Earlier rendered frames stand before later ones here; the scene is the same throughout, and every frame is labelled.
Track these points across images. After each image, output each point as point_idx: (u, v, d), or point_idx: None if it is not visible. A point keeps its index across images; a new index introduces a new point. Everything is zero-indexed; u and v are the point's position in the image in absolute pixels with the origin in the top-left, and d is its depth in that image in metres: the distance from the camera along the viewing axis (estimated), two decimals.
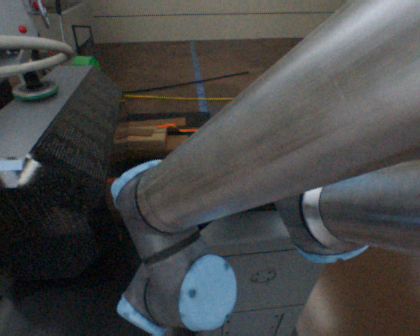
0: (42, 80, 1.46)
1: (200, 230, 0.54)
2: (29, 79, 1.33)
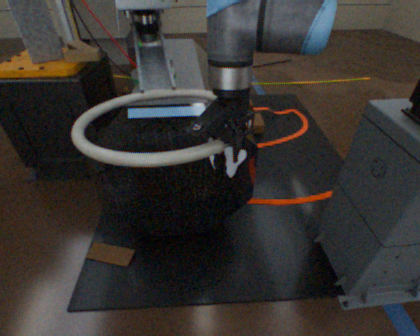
0: None
1: (214, 100, 0.56)
2: None
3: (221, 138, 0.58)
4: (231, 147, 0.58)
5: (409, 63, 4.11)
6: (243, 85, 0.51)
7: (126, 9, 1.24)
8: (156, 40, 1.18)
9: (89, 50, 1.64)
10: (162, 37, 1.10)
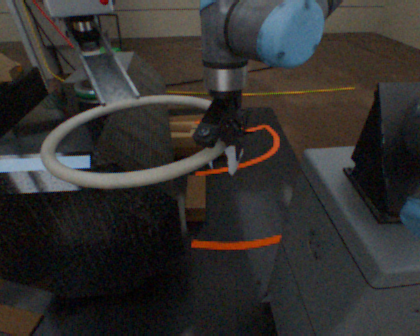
0: (78, 82, 1.17)
1: (212, 102, 0.55)
2: None
3: (222, 139, 0.58)
4: (233, 146, 0.58)
5: (399, 70, 3.85)
6: (243, 84, 0.51)
7: None
8: (99, 48, 1.08)
9: (1, 69, 1.38)
10: (107, 44, 1.01)
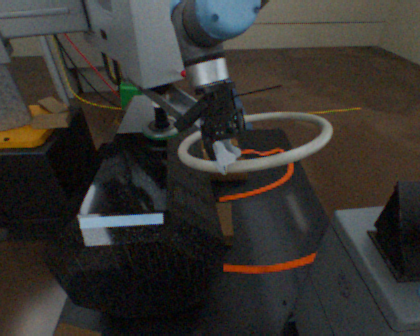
0: (153, 133, 1.36)
1: None
2: (163, 119, 1.37)
3: None
4: (207, 145, 0.60)
5: (402, 89, 4.05)
6: (195, 83, 0.53)
7: (127, 78, 1.35)
8: (166, 97, 1.33)
9: (58, 116, 1.59)
10: (178, 89, 1.23)
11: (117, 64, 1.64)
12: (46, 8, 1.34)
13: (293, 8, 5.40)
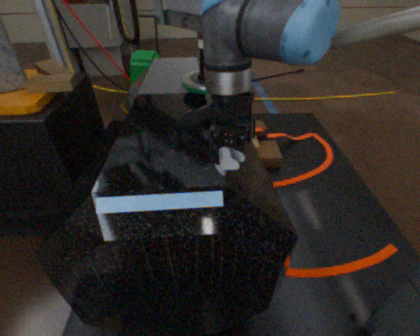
0: None
1: None
2: None
3: None
4: (213, 148, 0.58)
5: None
6: (214, 90, 0.49)
7: (162, 16, 1.02)
8: None
9: (60, 77, 1.24)
10: None
11: (137, 13, 1.30)
12: None
13: None
